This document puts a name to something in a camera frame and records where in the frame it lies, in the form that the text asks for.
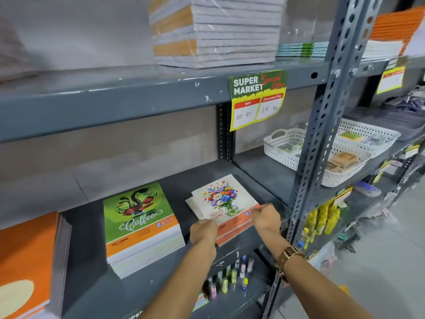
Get person's left hand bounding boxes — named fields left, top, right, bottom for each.
left=189, top=218, right=219, bottom=255

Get person's right hand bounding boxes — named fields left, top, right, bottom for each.
left=251, top=202, right=287, bottom=245

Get small mixed-cover notebook stack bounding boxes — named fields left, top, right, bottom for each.
left=185, top=174, right=263, bottom=247

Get green Coffee notebook stack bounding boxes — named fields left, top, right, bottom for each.
left=103, top=182, right=186, bottom=280

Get grey metal shelf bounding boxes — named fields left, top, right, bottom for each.
left=332, top=0, right=425, bottom=256
left=0, top=0, right=384, bottom=319

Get orange notebook stack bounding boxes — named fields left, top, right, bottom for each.
left=0, top=211, right=72, bottom=319

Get orange-spine notebook stack shelf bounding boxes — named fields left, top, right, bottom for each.
left=148, top=0, right=287, bottom=70

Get person's right forearm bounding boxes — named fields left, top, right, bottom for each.
left=265, top=234, right=374, bottom=319

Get person's left forearm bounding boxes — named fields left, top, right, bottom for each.
left=139, top=249, right=218, bottom=319

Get gold wristwatch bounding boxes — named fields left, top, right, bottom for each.
left=274, top=245, right=305, bottom=284

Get row of pastel markers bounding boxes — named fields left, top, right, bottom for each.
left=206, top=255, right=255, bottom=300

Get group of yellow bottles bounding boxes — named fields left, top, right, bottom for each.
left=300, top=199, right=342, bottom=250

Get clear wrapped packets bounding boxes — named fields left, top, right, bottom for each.
left=278, top=139, right=305, bottom=155

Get white plastic basket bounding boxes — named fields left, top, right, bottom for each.
left=263, top=128, right=372, bottom=188
left=333, top=118, right=402, bottom=159

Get brown packets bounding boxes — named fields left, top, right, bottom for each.
left=325, top=151, right=361, bottom=173

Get blue white stapler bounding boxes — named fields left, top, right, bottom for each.
left=353, top=181, right=382, bottom=198

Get green yellow packet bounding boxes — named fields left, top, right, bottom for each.
left=338, top=131, right=364, bottom=142

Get grey wrapped packets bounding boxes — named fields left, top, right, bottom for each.
left=363, top=133, right=387, bottom=147

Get dark grey plastic basket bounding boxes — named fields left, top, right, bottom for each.
left=344, top=106, right=425, bottom=142

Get pile of dark navy pouches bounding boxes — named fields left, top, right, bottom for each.
left=382, top=91, right=425, bottom=117

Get clear plastic wrap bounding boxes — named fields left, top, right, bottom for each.
left=285, top=9, right=334, bottom=43

